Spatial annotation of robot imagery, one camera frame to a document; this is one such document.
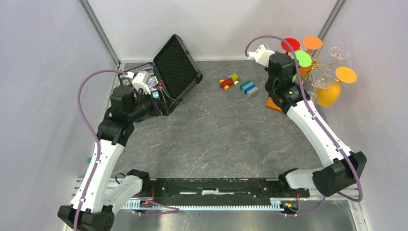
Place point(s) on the blue green brick stack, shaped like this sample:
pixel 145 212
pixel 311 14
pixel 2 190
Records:
pixel 249 88

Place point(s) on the yellow plastic wine glass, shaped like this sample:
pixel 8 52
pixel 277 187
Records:
pixel 327 96

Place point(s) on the toy brick car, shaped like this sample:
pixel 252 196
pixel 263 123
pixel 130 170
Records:
pixel 227 83

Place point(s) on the orange plastic wine glass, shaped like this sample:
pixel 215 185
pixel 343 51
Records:
pixel 312 43

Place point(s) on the red plastic wine glass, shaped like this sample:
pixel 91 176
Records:
pixel 294 43

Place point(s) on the clear wine glass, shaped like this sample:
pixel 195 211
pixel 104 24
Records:
pixel 337 56
pixel 318 82

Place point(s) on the green plastic wine glass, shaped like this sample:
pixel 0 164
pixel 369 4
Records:
pixel 304 61

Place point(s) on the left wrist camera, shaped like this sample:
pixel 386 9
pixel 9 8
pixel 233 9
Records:
pixel 140 81

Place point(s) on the gold wine glass rack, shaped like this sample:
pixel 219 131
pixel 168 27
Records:
pixel 319 69

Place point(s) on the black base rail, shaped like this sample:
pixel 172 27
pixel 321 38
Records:
pixel 214 194

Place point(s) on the black open case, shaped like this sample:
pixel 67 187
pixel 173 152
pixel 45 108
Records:
pixel 173 72

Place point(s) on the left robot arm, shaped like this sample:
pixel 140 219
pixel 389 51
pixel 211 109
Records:
pixel 92 208

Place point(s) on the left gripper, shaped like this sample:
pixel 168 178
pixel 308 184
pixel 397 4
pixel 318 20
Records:
pixel 161 107

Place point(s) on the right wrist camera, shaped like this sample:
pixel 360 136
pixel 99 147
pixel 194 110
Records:
pixel 261 55

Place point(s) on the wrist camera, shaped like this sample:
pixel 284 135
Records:
pixel 261 55
pixel 140 81

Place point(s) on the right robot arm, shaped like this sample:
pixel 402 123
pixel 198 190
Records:
pixel 341 167

